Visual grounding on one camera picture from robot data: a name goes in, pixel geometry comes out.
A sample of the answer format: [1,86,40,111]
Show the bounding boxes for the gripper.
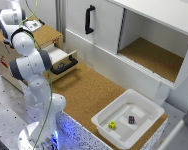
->
[24,19,46,34]

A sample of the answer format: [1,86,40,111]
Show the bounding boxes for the wooden drawer box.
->
[0,17,65,93]

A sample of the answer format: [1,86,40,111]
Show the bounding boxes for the wooden drawer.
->
[43,42,79,83]

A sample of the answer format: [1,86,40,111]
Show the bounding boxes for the white sliding door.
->
[65,0,125,56]

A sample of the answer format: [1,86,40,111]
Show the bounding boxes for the white cabinet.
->
[64,0,188,108]

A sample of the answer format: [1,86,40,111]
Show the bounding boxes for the yellow block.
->
[107,120,117,130]

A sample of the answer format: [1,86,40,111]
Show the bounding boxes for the white plastic box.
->
[90,88,166,150]

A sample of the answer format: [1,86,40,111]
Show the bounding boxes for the black drawer handle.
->
[49,54,80,76]

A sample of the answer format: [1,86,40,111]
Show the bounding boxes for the black door handle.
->
[84,4,97,36]

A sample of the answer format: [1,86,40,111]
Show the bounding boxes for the green cable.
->
[17,0,55,150]

